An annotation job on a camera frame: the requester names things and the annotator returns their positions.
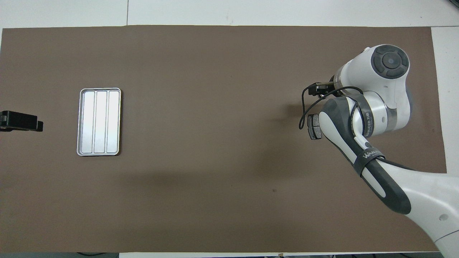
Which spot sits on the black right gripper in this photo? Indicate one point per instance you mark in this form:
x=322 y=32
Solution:
x=327 y=86

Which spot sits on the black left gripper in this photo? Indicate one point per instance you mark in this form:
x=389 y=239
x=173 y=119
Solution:
x=3 y=120

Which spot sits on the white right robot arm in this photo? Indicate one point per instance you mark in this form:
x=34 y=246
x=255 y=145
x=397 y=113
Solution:
x=380 y=89

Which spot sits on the silver metal tray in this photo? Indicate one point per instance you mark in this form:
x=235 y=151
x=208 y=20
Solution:
x=99 y=122

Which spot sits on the grey brake pad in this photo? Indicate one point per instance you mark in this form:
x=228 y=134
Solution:
x=313 y=127

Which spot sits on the brown table mat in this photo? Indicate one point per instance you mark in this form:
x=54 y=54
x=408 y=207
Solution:
x=215 y=71

